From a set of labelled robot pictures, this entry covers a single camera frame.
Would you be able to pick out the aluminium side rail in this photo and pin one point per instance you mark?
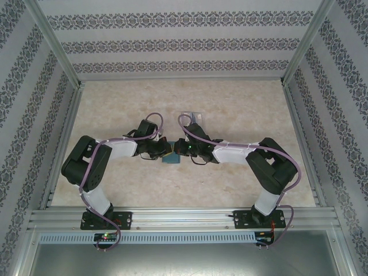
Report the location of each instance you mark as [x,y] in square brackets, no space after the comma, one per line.
[61,129]

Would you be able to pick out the grey metal sheet panel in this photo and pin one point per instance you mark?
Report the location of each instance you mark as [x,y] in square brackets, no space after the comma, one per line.
[184,260]

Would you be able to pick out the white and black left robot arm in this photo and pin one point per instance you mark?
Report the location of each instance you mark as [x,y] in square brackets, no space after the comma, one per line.
[123,148]

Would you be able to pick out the aluminium mounting rail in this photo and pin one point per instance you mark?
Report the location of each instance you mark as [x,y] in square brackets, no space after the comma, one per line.
[184,217]

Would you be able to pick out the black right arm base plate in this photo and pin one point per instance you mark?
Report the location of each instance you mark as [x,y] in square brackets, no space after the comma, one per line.
[241,220]

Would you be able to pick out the circuit board with green light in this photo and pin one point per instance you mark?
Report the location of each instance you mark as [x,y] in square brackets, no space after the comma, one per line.
[105,237]

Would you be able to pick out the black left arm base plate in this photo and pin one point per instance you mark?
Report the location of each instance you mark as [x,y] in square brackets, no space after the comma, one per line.
[126,220]

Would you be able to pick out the clear acrylic card stand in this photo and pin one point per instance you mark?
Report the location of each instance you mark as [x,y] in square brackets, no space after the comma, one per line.
[198,117]

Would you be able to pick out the circuit board with orange light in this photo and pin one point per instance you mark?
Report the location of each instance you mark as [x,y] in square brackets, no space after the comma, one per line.
[265,236]

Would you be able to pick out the aluminium frame post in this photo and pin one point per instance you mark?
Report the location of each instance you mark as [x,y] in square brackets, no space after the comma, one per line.
[54,43]
[307,40]

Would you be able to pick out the teal card holder wallet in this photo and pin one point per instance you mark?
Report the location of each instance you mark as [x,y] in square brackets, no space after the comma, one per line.
[172,159]

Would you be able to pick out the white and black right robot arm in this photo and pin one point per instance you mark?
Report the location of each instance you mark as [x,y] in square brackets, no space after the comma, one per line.
[230,153]

